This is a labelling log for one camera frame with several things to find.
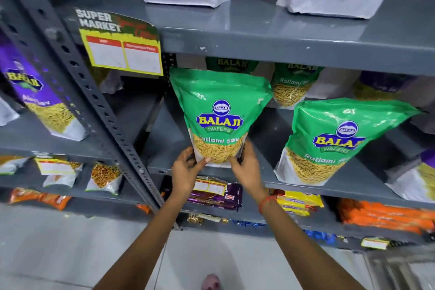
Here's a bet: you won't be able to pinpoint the person's left hand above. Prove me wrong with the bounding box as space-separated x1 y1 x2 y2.
171 146 212 199

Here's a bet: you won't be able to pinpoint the person's right hand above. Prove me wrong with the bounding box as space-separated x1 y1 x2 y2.
228 139 270 201

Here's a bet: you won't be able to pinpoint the green snack pouch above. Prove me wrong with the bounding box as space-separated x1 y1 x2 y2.
273 97 423 186
271 63 326 109
205 57 259 75
169 67 274 168

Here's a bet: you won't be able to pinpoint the person's right forearm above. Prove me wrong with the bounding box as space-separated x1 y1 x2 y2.
259 195 367 290

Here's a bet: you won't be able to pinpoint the person's left forearm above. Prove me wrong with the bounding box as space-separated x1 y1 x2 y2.
93 192 191 290

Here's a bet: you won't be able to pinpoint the small yellow price label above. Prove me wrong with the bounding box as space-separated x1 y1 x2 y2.
34 156 76 176
360 237 390 250
193 178 228 196

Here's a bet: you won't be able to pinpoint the purple biscuit packets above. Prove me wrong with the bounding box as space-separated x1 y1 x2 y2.
162 176 244 212

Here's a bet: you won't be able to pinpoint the gold wrapped candies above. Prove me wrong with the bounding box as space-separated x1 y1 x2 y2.
186 213 229 226

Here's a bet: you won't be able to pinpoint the yellow biscuit packets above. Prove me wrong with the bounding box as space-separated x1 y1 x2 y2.
276 190 325 218

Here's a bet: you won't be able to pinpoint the small clear snack packet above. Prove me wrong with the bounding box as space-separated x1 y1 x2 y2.
42 161 84 189
0 155 30 176
85 162 123 196

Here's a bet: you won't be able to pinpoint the blue wrapped candies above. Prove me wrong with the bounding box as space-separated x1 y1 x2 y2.
231 219 338 243

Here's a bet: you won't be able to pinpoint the pink slipper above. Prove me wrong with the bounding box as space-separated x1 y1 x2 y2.
202 273 222 290

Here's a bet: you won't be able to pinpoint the grey metal shelf rack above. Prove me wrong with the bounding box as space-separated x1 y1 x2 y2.
0 0 435 253

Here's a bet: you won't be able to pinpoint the large yellow price sign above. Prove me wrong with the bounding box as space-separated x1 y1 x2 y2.
74 7 164 77

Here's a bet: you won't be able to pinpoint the stack of orange packets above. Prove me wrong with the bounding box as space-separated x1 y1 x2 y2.
337 198 435 235

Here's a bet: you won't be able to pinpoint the orange snack packets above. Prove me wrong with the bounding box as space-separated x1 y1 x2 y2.
9 187 73 211

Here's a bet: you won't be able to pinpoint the purple snack pouch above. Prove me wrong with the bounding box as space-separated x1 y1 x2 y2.
353 70 419 102
0 32 87 142
385 148 435 203

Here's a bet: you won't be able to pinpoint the red thread bracelet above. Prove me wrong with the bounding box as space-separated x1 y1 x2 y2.
259 195 278 214

